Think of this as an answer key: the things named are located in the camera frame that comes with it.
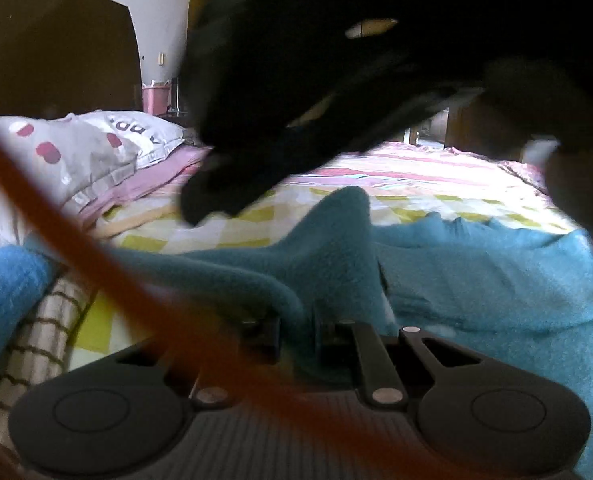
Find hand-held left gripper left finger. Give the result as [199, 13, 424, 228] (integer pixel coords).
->
[111, 314, 284, 411]

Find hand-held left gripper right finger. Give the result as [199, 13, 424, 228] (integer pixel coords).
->
[314, 304, 485, 408]

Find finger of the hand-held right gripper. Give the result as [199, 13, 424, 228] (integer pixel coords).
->
[179, 147, 297, 227]

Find teal fleece garment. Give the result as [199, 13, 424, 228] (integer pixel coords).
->
[24, 186, 593, 478]

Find person's right forearm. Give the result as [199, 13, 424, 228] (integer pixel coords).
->
[541, 142, 593, 295]

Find pink folded cloth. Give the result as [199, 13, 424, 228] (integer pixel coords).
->
[60, 146, 213, 228]

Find white printed pillow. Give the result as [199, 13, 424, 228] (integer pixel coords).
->
[76, 109, 188, 171]

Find pink plastic bin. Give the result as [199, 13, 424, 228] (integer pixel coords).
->
[142, 80, 172, 117]

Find yellow checked bed sheet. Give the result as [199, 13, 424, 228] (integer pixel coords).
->
[66, 140, 585, 376]

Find dark wooden door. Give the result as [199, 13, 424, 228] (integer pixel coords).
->
[447, 91, 533, 165]

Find grey pillow with pink dots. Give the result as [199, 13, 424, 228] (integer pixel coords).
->
[0, 114, 143, 251]

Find dark wooden headboard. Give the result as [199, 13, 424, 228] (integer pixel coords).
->
[0, 0, 143, 122]

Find beige checked cloth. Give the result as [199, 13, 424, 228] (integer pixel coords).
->
[0, 274, 98, 443]

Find blue knit cloth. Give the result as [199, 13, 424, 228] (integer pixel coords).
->
[0, 246, 60, 388]

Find orange cable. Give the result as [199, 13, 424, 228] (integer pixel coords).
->
[0, 117, 457, 480]

